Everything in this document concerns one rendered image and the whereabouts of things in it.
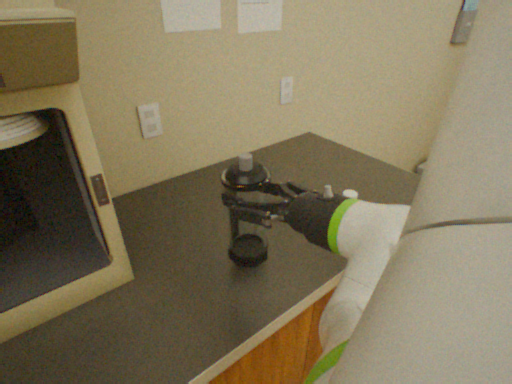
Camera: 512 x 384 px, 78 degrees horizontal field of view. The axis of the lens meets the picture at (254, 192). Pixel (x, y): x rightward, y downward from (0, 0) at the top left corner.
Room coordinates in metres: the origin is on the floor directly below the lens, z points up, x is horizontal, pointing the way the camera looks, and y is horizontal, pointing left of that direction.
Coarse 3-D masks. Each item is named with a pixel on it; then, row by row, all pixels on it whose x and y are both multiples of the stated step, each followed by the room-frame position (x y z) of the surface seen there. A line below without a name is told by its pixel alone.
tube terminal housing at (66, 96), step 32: (0, 0) 0.50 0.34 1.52; (32, 0) 0.52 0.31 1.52; (0, 96) 0.47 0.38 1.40; (32, 96) 0.49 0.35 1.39; (64, 96) 0.52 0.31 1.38; (96, 160) 0.53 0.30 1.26; (64, 288) 0.45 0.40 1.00; (96, 288) 0.48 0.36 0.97; (0, 320) 0.38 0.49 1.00; (32, 320) 0.41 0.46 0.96
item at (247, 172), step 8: (240, 160) 0.58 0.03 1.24; (248, 160) 0.58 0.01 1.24; (232, 168) 0.59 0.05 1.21; (240, 168) 0.58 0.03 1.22; (248, 168) 0.58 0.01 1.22; (256, 168) 0.59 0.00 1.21; (232, 176) 0.56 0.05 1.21; (240, 176) 0.56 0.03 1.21; (248, 176) 0.56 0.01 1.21; (256, 176) 0.56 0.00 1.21; (264, 176) 0.57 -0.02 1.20
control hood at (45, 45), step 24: (0, 24) 0.40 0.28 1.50; (24, 24) 0.41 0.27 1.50; (48, 24) 0.43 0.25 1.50; (72, 24) 0.45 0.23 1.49; (0, 48) 0.41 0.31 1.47; (24, 48) 0.43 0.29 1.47; (48, 48) 0.45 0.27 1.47; (72, 48) 0.47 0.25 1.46; (24, 72) 0.45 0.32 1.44; (48, 72) 0.47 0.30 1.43; (72, 72) 0.50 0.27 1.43
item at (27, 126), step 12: (0, 120) 0.49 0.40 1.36; (12, 120) 0.50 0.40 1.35; (24, 120) 0.51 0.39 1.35; (36, 120) 0.54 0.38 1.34; (0, 132) 0.47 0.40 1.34; (12, 132) 0.49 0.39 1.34; (24, 132) 0.50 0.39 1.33; (36, 132) 0.52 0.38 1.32; (0, 144) 0.47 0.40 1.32; (12, 144) 0.47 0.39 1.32
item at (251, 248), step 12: (264, 168) 0.62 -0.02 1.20; (228, 180) 0.56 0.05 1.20; (264, 180) 0.56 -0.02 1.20; (228, 192) 0.57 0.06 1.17; (240, 192) 0.55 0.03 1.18; (252, 192) 0.55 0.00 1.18; (264, 192) 0.57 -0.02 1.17; (228, 216) 0.57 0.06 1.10; (228, 228) 0.58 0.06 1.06; (240, 228) 0.55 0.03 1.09; (252, 228) 0.55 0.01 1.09; (264, 228) 0.57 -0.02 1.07; (240, 240) 0.55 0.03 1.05; (252, 240) 0.55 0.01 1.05; (264, 240) 0.56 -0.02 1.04; (240, 252) 0.55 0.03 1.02; (252, 252) 0.54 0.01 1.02
